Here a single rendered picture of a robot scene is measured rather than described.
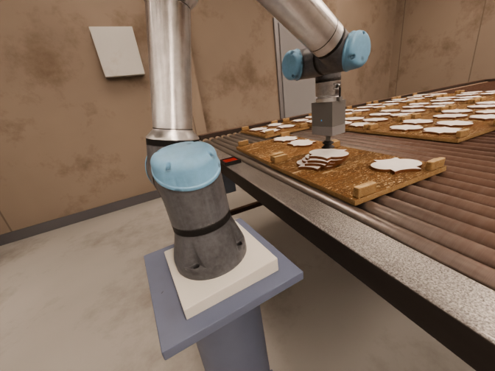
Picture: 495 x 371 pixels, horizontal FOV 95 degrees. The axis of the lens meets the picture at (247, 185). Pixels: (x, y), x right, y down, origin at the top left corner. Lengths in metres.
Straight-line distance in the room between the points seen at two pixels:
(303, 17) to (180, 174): 0.38
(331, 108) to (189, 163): 0.52
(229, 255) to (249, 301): 0.08
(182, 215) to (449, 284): 0.41
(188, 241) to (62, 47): 3.06
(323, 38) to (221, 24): 3.19
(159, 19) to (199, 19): 3.08
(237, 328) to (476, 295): 0.39
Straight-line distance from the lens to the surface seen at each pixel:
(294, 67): 0.69
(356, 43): 0.61
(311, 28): 0.56
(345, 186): 0.66
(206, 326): 0.43
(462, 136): 1.21
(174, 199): 0.39
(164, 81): 0.52
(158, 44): 0.54
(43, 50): 3.37
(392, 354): 1.47
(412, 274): 0.45
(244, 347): 0.61
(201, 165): 0.38
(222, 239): 0.43
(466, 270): 0.49
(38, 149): 3.39
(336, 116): 0.78
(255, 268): 0.45
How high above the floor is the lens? 1.20
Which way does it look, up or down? 22 degrees down
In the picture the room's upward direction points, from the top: 8 degrees counter-clockwise
